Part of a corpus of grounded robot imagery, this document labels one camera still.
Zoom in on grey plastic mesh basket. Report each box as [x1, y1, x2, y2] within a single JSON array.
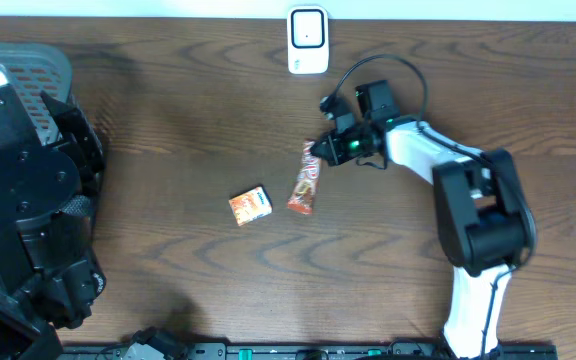
[[0, 42, 76, 145]]

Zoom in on white barcode scanner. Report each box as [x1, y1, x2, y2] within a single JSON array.
[[287, 5, 330, 75]]

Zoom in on orange snack box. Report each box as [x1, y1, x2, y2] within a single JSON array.
[[229, 186, 272, 226]]

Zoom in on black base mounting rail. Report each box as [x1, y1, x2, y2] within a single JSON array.
[[57, 341, 559, 360]]

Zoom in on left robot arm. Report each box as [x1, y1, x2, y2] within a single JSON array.
[[0, 65, 106, 359]]

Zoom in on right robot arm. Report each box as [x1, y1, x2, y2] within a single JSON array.
[[311, 81, 536, 359]]

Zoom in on red Top chocolate bar wrapper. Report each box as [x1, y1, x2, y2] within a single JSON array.
[[287, 140, 322, 215]]

